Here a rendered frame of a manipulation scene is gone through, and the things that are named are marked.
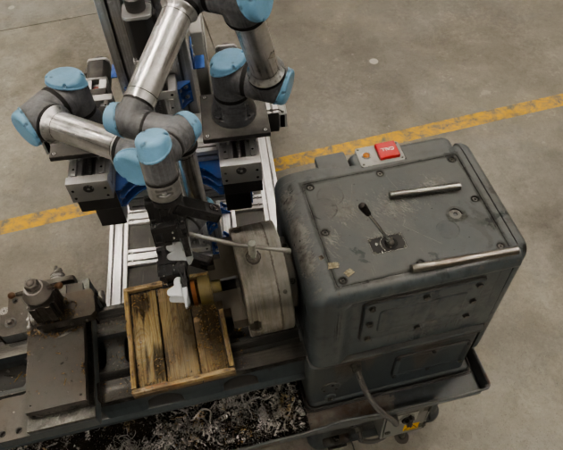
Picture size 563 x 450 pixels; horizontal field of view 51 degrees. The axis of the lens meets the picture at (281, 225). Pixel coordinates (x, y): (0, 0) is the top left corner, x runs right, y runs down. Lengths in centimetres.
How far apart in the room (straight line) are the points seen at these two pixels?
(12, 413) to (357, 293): 102
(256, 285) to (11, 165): 253
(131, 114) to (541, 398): 215
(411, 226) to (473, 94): 248
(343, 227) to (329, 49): 276
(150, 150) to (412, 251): 71
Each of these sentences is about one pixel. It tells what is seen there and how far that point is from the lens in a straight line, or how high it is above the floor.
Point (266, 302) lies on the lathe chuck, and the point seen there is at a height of 117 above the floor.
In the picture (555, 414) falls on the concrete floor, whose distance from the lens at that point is 288.
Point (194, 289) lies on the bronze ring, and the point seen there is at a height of 112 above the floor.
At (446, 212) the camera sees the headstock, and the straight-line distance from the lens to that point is 166.
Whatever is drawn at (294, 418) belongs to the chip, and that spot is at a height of 57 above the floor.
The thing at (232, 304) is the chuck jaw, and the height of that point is 111.
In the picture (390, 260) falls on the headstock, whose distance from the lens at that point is 154.
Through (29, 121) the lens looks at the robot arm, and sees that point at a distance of 187.
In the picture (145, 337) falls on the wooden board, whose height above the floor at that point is 88.
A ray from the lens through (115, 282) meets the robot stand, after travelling 282.
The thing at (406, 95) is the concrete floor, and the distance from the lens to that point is 393.
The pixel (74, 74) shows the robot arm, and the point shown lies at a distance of 195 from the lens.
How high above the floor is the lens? 252
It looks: 53 degrees down
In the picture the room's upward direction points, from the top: 3 degrees counter-clockwise
